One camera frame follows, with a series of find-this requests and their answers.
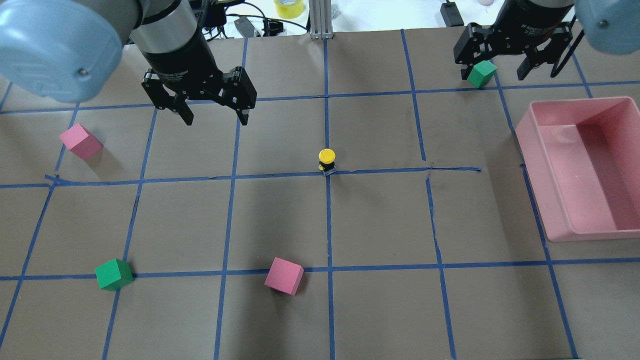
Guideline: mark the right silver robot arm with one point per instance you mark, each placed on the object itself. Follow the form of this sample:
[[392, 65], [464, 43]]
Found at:
[[610, 27]]

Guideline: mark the black power adapter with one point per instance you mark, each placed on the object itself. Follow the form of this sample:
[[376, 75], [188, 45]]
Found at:
[[451, 14]]

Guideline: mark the yellow push button switch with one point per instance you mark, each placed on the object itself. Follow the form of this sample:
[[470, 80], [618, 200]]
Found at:
[[326, 162]]

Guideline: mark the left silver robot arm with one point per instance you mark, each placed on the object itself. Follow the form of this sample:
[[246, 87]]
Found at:
[[68, 49]]

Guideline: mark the pink cube far side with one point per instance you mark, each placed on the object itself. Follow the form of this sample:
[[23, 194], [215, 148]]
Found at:
[[81, 142]]

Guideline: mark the yellow tape roll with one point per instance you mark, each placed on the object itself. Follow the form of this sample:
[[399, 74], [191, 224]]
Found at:
[[289, 9]]

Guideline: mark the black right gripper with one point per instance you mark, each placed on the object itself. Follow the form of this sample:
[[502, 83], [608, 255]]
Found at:
[[531, 17]]

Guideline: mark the pink cube near center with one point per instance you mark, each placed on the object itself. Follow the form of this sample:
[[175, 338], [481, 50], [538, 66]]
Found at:
[[284, 276]]

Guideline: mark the pink cube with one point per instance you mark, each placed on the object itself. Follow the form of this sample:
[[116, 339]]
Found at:
[[81, 142], [284, 276]]

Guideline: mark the green cube near arm base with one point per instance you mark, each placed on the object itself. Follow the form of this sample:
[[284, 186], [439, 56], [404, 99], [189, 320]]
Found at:
[[113, 275]]

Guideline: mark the pink plastic bin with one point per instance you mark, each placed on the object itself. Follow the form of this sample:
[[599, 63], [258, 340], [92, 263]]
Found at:
[[583, 161]]

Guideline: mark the green cube near bin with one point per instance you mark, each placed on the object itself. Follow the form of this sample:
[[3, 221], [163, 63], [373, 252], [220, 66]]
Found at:
[[481, 73]]

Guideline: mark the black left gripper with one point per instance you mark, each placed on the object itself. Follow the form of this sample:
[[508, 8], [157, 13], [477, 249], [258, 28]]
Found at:
[[182, 61]]

